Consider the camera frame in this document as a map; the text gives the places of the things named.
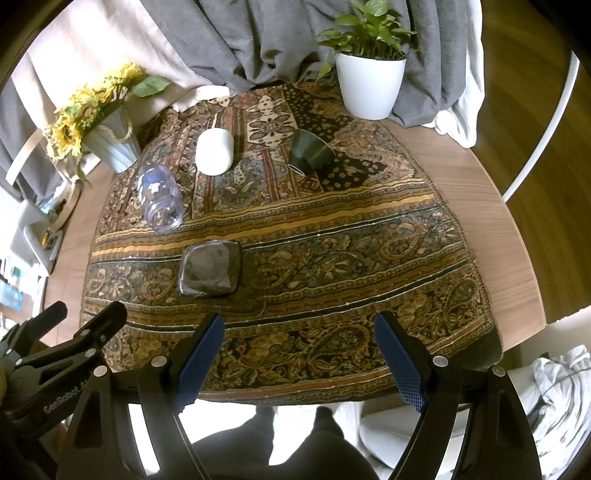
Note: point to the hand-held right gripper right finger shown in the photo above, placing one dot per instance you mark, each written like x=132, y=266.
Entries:
x=400, y=364

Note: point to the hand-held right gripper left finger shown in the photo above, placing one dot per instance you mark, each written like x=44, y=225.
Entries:
x=201, y=362

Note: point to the green plant in white pot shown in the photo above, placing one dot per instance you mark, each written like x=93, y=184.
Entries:
x=371, y=78

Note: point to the dark green cup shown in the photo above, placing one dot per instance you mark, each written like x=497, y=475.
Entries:
x=308, y=150

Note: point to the round wooden tray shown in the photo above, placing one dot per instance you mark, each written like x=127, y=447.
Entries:
x=64, y=207

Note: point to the white seat cushion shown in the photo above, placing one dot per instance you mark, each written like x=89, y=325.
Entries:
x=397, y=436

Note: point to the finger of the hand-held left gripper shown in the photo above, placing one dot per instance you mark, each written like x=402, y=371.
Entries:
x=48, y=318
x=104, y=321

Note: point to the white curved chair back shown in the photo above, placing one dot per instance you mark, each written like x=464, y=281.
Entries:
x=23, y=154

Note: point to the clear square glass cup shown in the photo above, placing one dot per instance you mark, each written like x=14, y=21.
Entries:
x=210, y=267

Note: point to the sunflowers in ribbed pot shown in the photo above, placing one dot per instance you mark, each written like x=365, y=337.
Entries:
x=99, y=124

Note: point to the white metal tube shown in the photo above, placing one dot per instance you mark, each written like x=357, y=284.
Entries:
x=545, y=124

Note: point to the beige cloth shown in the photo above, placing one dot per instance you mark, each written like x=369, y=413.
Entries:
x=115, y=41

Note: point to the white sheet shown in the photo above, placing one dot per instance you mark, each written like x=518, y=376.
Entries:
x=461, y=92

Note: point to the white crumpled cloth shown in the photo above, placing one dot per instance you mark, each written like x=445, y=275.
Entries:
x=561, y=397

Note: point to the white cluttered shelf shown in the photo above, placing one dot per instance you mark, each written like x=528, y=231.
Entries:
x=25, y=263

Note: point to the white cup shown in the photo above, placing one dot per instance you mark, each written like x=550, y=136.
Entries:
x=214, y=151

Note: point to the paisley patterned tablecloth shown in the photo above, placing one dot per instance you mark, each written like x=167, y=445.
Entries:
x=295, y=258

